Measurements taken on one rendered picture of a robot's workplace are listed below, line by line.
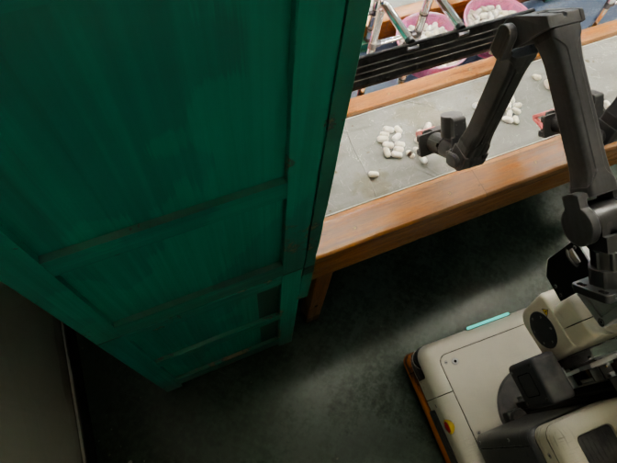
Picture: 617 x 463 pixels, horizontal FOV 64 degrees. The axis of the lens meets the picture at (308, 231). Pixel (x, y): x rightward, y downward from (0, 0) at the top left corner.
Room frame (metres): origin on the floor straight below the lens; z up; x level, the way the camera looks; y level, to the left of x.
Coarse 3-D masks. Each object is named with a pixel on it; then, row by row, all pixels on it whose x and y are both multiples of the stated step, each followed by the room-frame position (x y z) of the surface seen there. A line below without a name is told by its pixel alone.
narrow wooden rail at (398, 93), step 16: (592, 32) 1.56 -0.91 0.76; (608, 32) 1.57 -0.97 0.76; (464, 64) 1.31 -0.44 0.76; (480, 64) 1.32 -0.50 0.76; (416, 80) 1.20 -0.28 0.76; (432, 80) 1.21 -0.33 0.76; (448, 80) 1.23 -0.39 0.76; (464, 80) 1.25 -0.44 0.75; (368, 96) 1.10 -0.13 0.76; (384, 96) 1.11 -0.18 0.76; (400, 96) 1.12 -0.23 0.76; (416, 96) 1.15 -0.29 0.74; (352, 112) 1.03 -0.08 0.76
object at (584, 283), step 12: (588, 264) 0.42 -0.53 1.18; (600, 264) 0.40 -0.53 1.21; (612, 264) 0.40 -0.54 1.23; (600, 276) 0.38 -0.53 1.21; (612, 276) 0.38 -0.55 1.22; (576, 288) 0.37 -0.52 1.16; (588, 288) 0.36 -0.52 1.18; (600, 288) 0.36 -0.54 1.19; (612, 288) 0.36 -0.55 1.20; (600, 300) 0.34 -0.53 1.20; (612, 300) 0.34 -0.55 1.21
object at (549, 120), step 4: (544, 116) 0.98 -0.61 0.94; (548, 116) 0.98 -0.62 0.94; (552, 116) 0.98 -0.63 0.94; (544, 120) 0.97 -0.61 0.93; (548, 120) 0.97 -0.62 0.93; (552, 120) 0.97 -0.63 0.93; (556, 120) 0.97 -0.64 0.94; (544, 124) 0.96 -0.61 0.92; (548, 124) 0.96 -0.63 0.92; (552, 124) 0.96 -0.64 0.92; (556, 124) 0.96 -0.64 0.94; (544, 128) 0.95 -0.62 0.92; (548, 128) 0.96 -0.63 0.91; (552, 128) 0.96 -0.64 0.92; (556, 128) 0.95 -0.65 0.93; (544, 132) 0.95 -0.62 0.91; (548, 132) 0.95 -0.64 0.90; (552, 132) 0.96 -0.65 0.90; (556, 132) 0.95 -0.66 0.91; (544, 136) 0.94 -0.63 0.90; (548, 136) 0.95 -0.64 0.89
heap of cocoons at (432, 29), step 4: (432, 24) 1.51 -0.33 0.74; (436, 24) 1.51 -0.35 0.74; (408, 28) 1.46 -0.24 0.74; (412, 28) 1.47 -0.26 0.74; (424, 28) 1.49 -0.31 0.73; (428, 28) 1.48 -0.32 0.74; (432, 28) 1.49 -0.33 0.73; (436, 28) 1.48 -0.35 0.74; (440, 28) 1.48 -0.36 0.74; (424, 32) 1.47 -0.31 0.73; (428, 32) 1.46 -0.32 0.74; (432, 32) 1.47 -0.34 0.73; (436, 32) 1.46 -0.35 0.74; (440, 32) 1.48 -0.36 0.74; (424, 36) 1.45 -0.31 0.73; (428, 36) 1.45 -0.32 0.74; (400, 40) 1.40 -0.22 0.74; (400, 44) 1.39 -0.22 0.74; (460, 60) 1.36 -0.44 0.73; (444, 64) 1.32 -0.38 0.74; (448, 64) 1.32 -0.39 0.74; (452, 64) 1.32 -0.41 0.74
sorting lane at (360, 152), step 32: (608, 64) 1.44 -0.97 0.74; (448, 96) 1.18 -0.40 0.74; (544, 96) 1.24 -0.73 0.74; (608, 96) 1.29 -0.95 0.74; (352, 128) 0.99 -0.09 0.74; (416, 128) 1.03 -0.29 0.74; (512, 128) 1.09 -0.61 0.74; (352, 160) 0.87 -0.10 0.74; (384, 160) 0.88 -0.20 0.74; (416, 160) 0.90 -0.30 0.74; (352, 192) 0.75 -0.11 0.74; (384, 192) 0.77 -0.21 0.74
